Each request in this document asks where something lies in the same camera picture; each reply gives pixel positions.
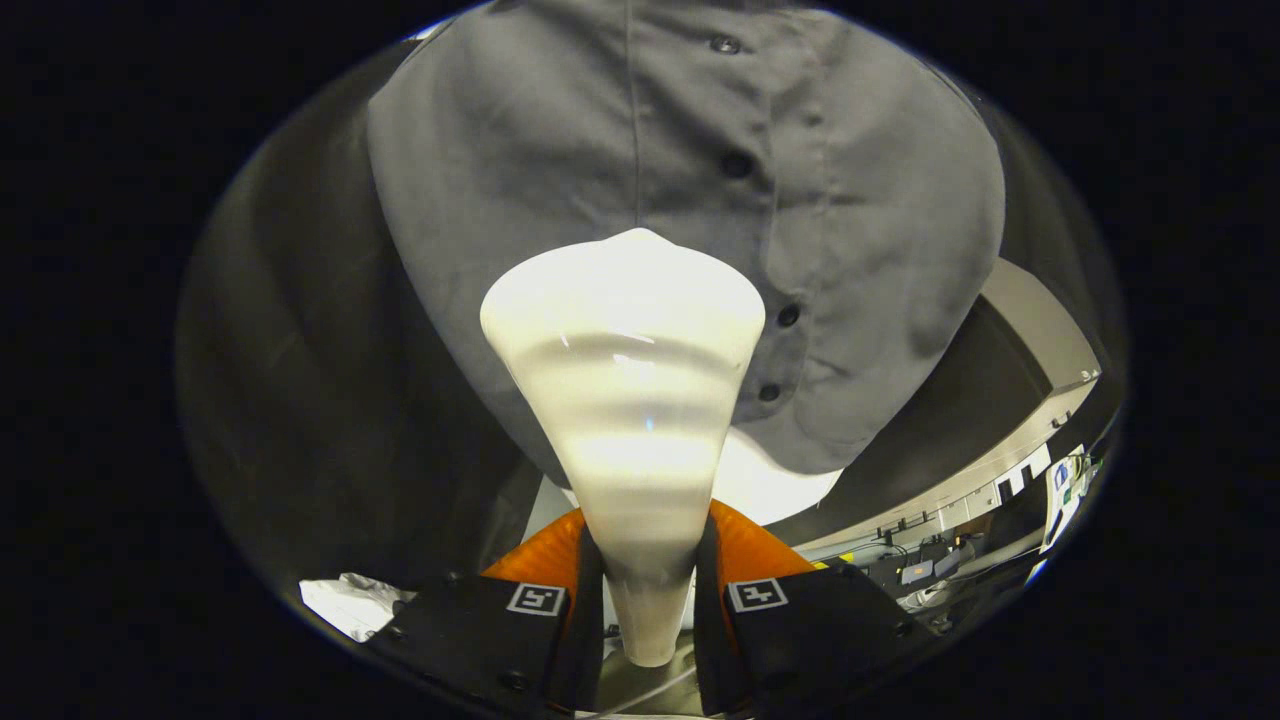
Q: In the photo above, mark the white desk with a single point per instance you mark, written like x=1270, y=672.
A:
x=1058, y=500

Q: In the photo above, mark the white garment steamer head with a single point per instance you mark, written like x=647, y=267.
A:
x=620, y=400

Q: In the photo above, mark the grey collared shirt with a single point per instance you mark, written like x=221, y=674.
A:
x=500, y=150

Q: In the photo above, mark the crumpled white cloth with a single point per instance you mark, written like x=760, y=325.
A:
x=350, y=605

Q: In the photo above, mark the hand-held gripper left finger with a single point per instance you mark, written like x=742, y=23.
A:
x=588, y=620

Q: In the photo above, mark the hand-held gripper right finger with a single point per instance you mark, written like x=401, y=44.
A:
x=708, y=620

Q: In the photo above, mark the grey table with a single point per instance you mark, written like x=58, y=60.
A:
x=1040, y=330

